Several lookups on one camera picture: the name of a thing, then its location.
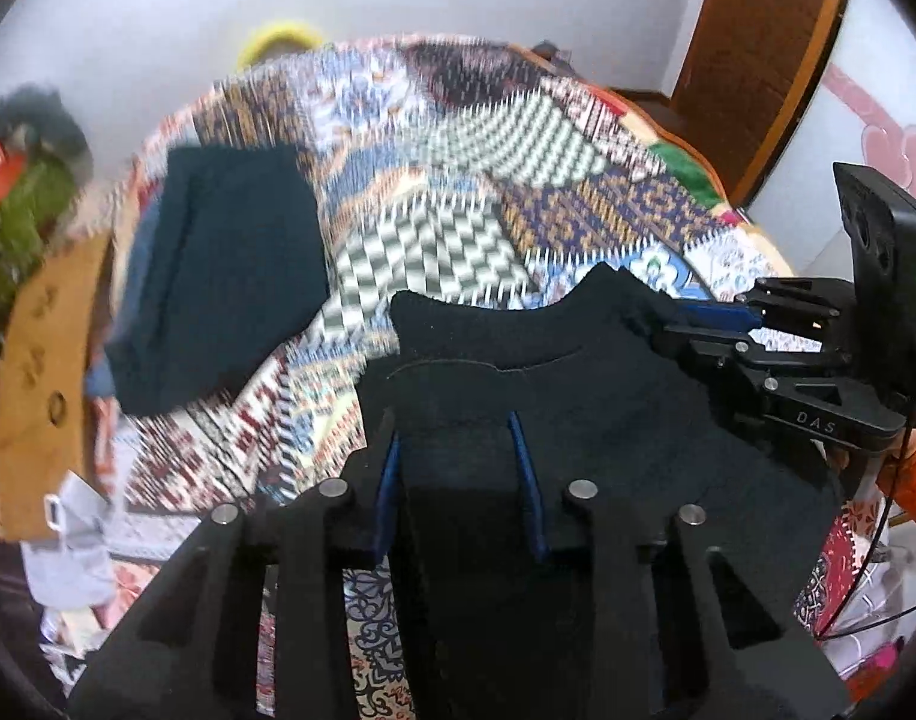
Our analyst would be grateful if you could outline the black pants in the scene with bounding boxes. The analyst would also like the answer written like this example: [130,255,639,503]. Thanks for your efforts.
[352,260,847,720]

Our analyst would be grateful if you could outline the person right hand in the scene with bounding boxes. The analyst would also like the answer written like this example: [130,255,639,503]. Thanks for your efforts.
[825,439,900,499]

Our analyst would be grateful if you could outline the white sliding wardrobe door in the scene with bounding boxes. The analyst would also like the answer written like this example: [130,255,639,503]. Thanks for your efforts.
[750,0,916,278]

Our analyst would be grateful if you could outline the dark teal folded garment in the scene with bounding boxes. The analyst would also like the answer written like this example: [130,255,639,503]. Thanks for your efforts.
[106,145,331,416]

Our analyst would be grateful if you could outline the blue folded jeans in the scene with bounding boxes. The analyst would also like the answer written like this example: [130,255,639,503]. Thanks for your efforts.
[82,193,167,403]

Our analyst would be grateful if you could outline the patchwork patterned bedspread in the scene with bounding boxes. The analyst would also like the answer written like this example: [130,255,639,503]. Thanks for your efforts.
[96,32,879,720]

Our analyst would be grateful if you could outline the brown wooden door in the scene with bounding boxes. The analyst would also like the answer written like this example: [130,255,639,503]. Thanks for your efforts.
[671,0,845,206]

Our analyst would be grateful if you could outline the white cloth pile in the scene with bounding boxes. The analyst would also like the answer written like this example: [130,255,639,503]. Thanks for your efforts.
[20,472,116,610]

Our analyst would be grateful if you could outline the small white device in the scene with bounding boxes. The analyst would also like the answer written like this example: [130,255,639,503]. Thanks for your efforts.
[43,494,65,533]

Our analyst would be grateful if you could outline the wooden lap desk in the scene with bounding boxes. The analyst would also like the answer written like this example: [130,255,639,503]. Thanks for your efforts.
[0,232,110,541]

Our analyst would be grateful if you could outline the green fabric storage box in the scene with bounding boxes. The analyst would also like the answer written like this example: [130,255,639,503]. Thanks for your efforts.
[0,154,77,330]

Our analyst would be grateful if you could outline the grey neck pillow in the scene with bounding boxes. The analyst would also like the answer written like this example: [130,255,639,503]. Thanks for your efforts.
[0,85,94,171]

